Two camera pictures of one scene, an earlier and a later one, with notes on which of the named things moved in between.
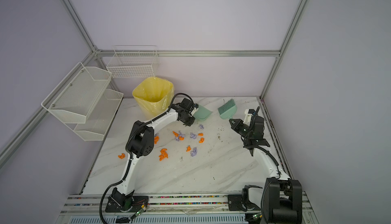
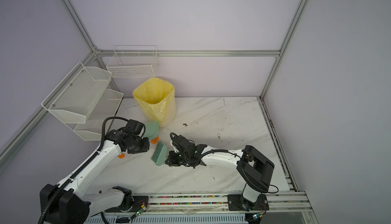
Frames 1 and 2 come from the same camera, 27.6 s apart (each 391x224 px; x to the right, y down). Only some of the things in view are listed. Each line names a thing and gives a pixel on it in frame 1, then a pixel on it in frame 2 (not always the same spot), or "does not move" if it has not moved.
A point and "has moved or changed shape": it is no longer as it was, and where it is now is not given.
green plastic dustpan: x=202 y=113 has moved or changed shape
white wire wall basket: x=134 y=61 does not move
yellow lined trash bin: x=154 y=95 does not move
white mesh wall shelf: x=82 y=102 does not move
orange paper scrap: x=163 y=154 -> x=155 y=141
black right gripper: x=236 y=126 -> x=172 y=162
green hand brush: x=228 y=110 -> x=160 y=154
